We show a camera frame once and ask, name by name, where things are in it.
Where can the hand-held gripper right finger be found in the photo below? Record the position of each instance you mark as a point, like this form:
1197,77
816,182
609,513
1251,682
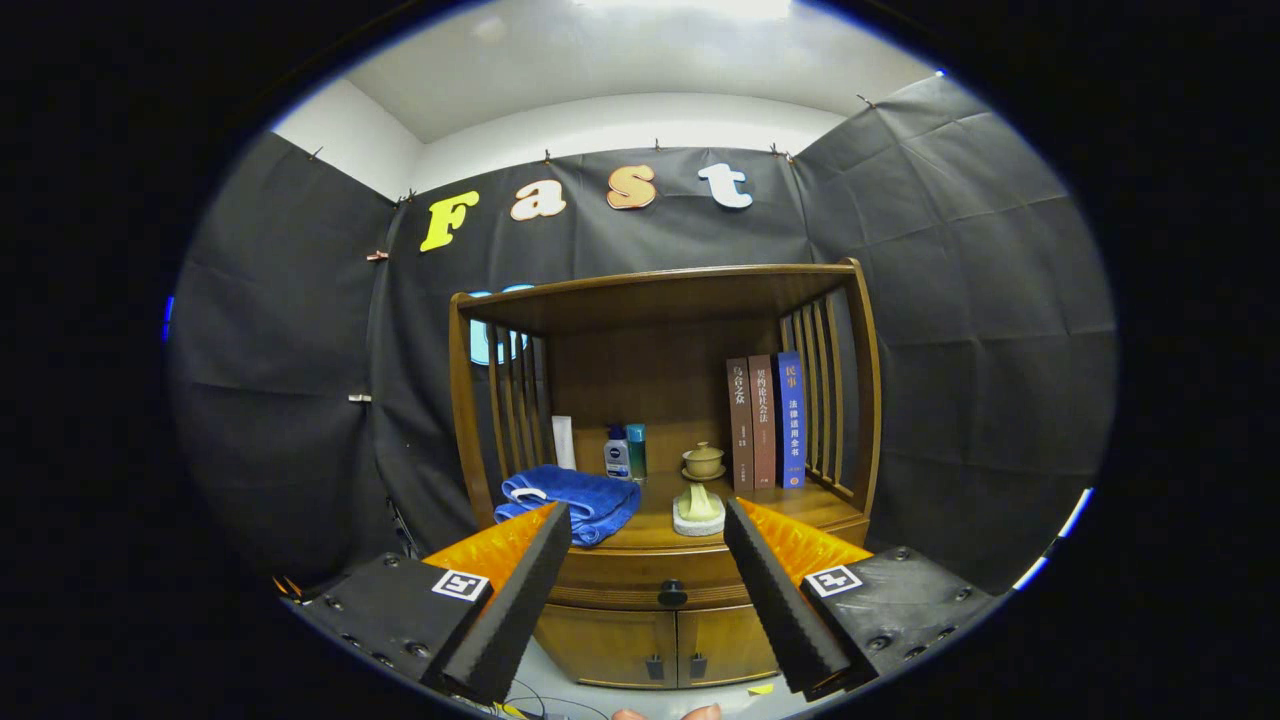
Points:
775,600

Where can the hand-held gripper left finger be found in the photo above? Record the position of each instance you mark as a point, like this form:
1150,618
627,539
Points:
520,600

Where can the wooden drawer with black knob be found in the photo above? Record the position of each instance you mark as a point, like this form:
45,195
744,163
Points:
620,585

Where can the wooden cabinet door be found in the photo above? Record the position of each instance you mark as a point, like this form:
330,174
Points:
725,645
600,645

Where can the wooden countertop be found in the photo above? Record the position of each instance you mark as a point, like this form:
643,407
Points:
655,525

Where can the wooden cabinet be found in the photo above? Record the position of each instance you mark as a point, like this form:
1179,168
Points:
650,300

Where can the blue folded towel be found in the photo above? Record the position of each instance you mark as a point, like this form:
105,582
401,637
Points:
580,500

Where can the beige lidded tea cup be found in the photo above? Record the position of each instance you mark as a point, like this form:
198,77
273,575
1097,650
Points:
704,462

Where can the white tube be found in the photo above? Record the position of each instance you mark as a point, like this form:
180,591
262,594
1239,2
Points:
563,443

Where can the white bottle with blue cap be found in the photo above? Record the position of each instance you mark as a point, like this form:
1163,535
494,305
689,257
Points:
617,458

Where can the dark brown book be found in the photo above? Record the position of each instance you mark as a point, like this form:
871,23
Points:
740,430

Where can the reddish brown book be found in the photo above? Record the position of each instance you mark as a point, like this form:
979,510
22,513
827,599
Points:
763,425

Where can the blue book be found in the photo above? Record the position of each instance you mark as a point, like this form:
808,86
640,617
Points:
790,420

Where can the teal bottle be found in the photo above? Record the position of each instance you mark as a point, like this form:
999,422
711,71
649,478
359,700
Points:
637,455

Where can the black backdrop cloth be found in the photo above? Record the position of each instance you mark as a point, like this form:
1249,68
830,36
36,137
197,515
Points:
290,350

